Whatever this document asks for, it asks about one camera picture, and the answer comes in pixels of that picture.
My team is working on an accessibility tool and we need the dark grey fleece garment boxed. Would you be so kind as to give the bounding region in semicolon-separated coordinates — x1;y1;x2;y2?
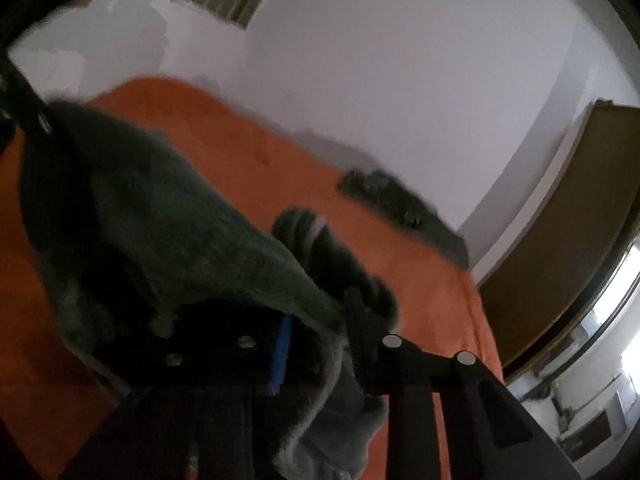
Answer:
20;101;398;479

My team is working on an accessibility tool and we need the dark folded clothes pile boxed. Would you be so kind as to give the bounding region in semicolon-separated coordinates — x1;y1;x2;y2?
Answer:
336;169;470;270

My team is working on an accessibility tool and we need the brown wooden door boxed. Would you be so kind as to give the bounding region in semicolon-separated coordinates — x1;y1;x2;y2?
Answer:
480;101;639;376

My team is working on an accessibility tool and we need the orange fleece bed blanket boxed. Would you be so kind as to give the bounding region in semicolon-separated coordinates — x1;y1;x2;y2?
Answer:
1;77;502;479

